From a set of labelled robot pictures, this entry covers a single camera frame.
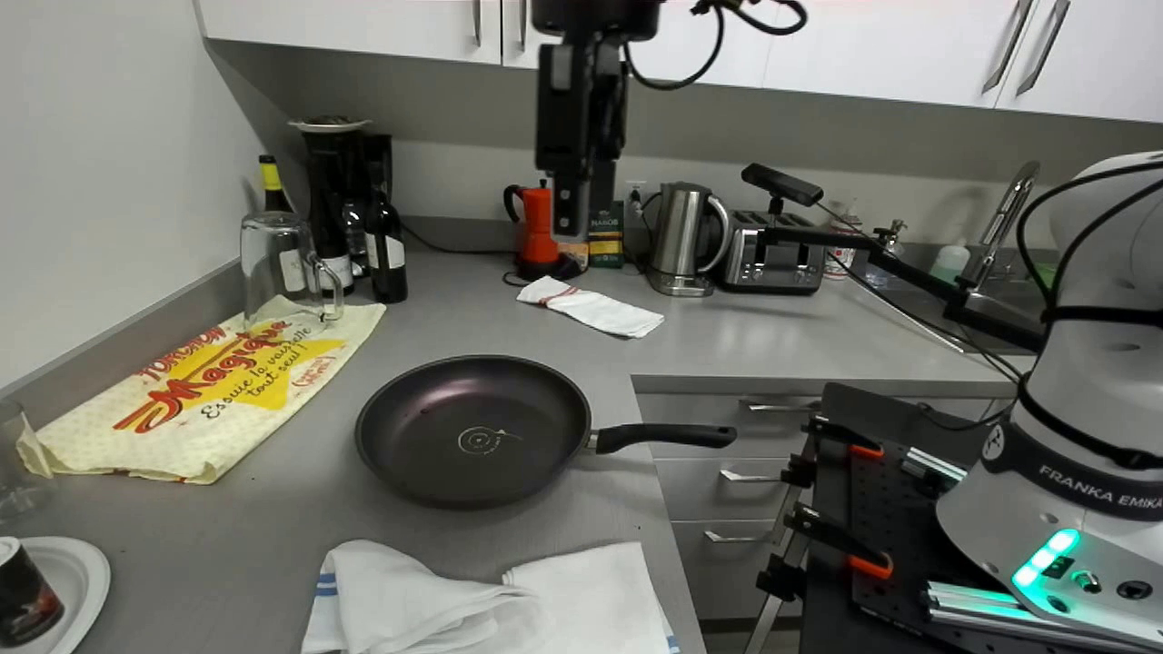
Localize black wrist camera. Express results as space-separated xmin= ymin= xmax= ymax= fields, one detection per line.
xmin=525 ymin=0 xmax=665 ymax=40

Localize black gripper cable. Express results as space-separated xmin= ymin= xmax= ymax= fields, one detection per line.
xmin=621 ymin=0 xmax=815 ymax=96

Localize white paper on counter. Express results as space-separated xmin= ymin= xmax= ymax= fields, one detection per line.
xmin=514 ymin=273 xmax=668 ymax=345

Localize steel drawer handle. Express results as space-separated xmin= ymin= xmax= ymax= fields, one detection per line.
xmin=738 ymin=391 xmax=809 ymax=418
xmin=717 ymin=460 xmax=793 ymax=489
xmin=697 ymin=520 xmax=780 ymax=549

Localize dark wine bottle yellow neck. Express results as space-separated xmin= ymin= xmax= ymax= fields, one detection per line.
xmin=255 ymin=152 xmax=313 ymax=303

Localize stainless steel electric kettle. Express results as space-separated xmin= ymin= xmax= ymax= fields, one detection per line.
xmin=637 ymin=179 xmax=738 ymax=303

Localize small white plate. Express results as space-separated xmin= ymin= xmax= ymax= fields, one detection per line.
xmin=0 ymin=534 xmax=116 ymax=654

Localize small dark bottle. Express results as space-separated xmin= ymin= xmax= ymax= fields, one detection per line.
xmin=363 ymin=194 xmax=413 ymax=307

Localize silver toaster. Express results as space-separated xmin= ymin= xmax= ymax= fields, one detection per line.
xmin=719 ymin=206 xmax=837 ymax=299

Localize aluminium rail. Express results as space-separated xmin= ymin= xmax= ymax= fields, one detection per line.
xmin=921 ymin=577 xmax=1163 ymax=654

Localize black coffee maker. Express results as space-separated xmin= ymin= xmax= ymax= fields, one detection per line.
xmin=288 ymin=115 xmax=397 ymax=303

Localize black clamp with orange handle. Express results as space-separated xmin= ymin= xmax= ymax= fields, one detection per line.
xmin=755 ymin=503 xmax=901 ymax=612
xmin=797 ymin=411 xmax=889 ymax=469

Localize grey base drawer cabinet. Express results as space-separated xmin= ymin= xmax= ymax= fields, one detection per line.
xmin=628 ymin=376 xmax=1021 ymax=628

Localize yellow bag with red print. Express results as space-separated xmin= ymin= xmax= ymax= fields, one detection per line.
xmin=10 ymin=295 xmax=390 ymax=489

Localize red moka pot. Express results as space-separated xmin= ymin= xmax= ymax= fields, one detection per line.
xmin=500 ymin=179 xmax=565 ymax=282

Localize black exterior camera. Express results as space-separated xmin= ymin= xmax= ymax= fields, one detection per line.
xmin=738 ymin=161 xmax=827 ymax=210

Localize small yellow green box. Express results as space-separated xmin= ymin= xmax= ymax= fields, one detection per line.
xmin=587 ymin=223 xmax=632 ymax=273

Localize small clear glass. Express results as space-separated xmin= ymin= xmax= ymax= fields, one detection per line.
xmin=0 ymin=404 xmax=55 ymax=520

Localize green soap bottle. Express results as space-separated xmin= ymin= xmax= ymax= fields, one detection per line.
xmin=925 ymin=236 xmax=977 ymax=288

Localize steel sink faucet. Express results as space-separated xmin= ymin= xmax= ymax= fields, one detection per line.
xmin=969 ymin=156 xmax=1046 ymax=262

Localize upturned clear drinking glass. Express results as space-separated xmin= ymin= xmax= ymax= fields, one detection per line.
xmin=234 ymin=206 xmax=324 ymax=320

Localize white wiping cloth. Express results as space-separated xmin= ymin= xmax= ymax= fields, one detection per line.
xmin=297 ymin=537 xmax=537 ymax=654

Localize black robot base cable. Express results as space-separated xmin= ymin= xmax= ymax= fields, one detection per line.
xmin=1009 ymin=156 xmax=1163 ymax=324

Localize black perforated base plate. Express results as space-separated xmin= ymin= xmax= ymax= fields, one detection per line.
xmin=800 ymin=382 xmax=1029 ymax=654

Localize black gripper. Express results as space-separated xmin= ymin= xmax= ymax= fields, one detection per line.
xmin=531 ymin=33 xmax=637 ymax=244

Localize white wall cabinets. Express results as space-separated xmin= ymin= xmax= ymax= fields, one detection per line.
xmin=192 ymin=0 xmax=1163 ymax=127

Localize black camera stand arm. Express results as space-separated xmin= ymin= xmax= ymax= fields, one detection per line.
xmin=772 ymin=205 xmax=1049 ymax=356

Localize black non-stick frying pan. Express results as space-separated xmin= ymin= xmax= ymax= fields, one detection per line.
xmin=351 ymin=354 xmax=740 ymax=511

